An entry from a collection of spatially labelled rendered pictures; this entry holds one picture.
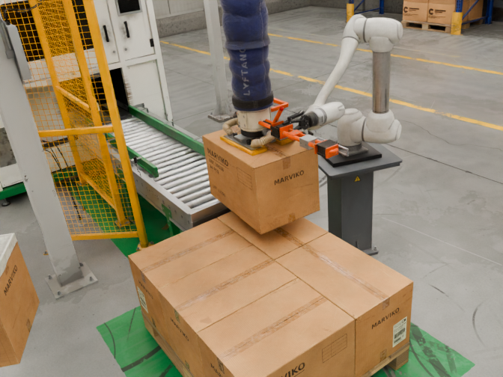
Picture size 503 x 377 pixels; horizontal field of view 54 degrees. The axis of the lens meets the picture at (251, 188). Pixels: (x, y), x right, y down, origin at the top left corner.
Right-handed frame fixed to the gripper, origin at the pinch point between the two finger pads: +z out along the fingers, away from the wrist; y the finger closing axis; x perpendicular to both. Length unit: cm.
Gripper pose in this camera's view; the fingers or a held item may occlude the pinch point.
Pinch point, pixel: (283, 129)
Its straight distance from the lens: 257.9
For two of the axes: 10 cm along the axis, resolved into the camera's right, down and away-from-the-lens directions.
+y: 1.0, 8.8, 4.7
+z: -8.1, 3.4, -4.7
